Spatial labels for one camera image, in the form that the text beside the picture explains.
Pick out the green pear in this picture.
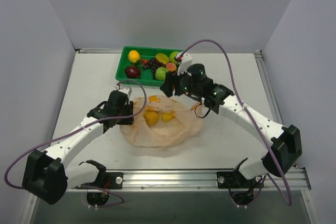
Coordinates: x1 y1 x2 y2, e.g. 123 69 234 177
155 67 168 81

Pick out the yellow banana piece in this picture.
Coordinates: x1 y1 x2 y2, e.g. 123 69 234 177
161 112 175 122

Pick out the orange fruit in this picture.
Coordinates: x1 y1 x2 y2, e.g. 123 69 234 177
144 111 159 125

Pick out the orange translucent plastic bag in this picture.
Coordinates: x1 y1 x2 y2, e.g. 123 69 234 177
120 95 203 148

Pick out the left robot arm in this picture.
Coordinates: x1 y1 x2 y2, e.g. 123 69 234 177
22 88 134 205

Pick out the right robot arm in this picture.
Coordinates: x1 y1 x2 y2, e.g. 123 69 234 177
160 63 302 187

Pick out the pink peach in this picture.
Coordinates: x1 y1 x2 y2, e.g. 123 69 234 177
165 62 177 72

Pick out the purple grape bunch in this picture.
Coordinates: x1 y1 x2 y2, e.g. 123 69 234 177
143 58 163 79

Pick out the yellow starfruit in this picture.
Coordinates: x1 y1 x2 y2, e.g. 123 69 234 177
155 53 170 65

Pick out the green apple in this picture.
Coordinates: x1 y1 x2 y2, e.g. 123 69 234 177
169 51 181 64

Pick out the green plastic tray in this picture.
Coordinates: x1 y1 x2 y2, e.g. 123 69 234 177
115 46 181 87

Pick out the dark red apple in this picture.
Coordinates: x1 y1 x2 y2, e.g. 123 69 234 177
124 66 141 79

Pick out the yellow lemon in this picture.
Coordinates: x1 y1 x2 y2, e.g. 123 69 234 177
128 50 141 64

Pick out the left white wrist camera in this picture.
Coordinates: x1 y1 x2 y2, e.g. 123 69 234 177
115 83 132 97

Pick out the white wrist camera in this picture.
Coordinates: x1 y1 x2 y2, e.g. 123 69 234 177
115 83 132 97
175 52 193 76

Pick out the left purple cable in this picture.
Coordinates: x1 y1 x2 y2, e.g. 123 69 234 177
4 79 149 206

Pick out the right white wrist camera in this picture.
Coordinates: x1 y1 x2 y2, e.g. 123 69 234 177
175 52 193 76

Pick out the aluminium front rail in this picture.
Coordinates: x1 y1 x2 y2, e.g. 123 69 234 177
30 167 312 192

